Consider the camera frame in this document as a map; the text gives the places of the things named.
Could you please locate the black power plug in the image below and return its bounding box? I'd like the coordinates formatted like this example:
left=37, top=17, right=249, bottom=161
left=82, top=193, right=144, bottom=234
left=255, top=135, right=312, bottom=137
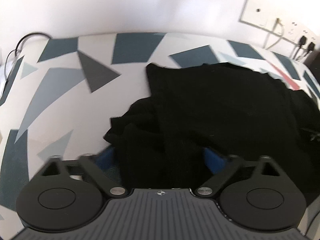
left=303, top=42, right=315, bottom=57
left=295, top=35, right=307, bottom=60

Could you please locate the white charging cable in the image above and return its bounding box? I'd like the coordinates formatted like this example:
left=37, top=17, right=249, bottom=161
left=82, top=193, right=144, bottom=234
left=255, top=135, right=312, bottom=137
left=265, top=17, right=286, bottom=51

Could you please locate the black cable on desk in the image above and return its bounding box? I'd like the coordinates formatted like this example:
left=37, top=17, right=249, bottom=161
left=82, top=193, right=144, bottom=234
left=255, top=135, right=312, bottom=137
left=2, top=31, right=52, bottom=86

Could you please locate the white wall socket strip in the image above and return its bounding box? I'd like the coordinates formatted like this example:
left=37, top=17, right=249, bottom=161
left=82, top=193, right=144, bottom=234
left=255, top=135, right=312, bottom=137
left=239, top=0, right=319, bottom=51

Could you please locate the black box appliance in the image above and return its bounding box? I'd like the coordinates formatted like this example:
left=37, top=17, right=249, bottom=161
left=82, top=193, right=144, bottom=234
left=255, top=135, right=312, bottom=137
left=303, top=50, right=320, bottom=76

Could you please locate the geometric patterned table cloth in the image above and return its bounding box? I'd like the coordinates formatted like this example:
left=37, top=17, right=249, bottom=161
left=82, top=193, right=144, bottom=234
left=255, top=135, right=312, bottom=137
left=1, top=33, right=319, bottom=239

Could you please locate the black garment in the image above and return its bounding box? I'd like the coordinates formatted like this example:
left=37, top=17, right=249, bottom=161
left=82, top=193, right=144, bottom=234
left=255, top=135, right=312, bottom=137
left=104, top=63, right=319, bottom=203

